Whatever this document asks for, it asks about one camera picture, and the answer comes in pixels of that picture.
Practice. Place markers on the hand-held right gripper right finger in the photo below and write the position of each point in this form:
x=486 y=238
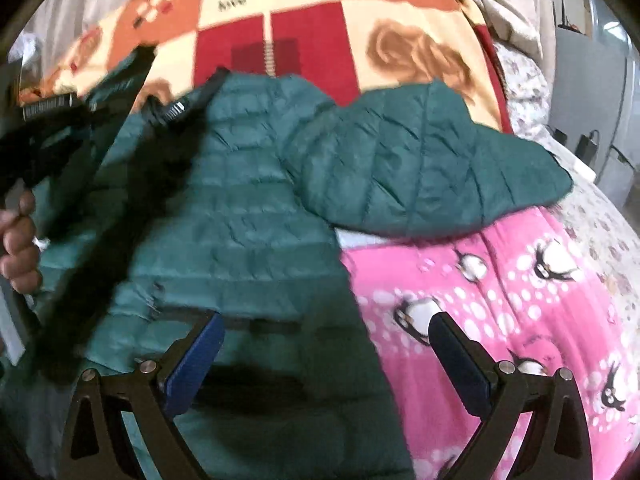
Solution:
x=460 y=360

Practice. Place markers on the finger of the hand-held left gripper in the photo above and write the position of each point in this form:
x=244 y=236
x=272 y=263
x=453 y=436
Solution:
x=175 y=107
x=50 y=105

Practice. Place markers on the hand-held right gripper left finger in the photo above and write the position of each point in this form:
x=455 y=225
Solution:
x=195 y=360

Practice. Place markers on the green quilted puffer jacket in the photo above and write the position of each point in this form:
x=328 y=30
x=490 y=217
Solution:
x=240 y=200

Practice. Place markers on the person's left hand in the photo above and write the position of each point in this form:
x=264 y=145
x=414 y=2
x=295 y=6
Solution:
x=20 y=250

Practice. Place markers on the pink penguin-print blanket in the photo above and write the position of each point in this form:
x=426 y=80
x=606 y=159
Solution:
x=500 y=310

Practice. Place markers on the white cloth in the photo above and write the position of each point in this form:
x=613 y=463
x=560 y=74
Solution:
x=360 y=239

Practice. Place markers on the red cream rose-print blanket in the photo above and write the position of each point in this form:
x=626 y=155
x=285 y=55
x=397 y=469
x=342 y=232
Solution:
x=320 y=35

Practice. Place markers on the white floral bedsheet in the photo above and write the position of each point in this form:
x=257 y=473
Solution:
x=600 y=220

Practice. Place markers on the grey cabinet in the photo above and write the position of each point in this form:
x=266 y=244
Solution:
x=590 y=85

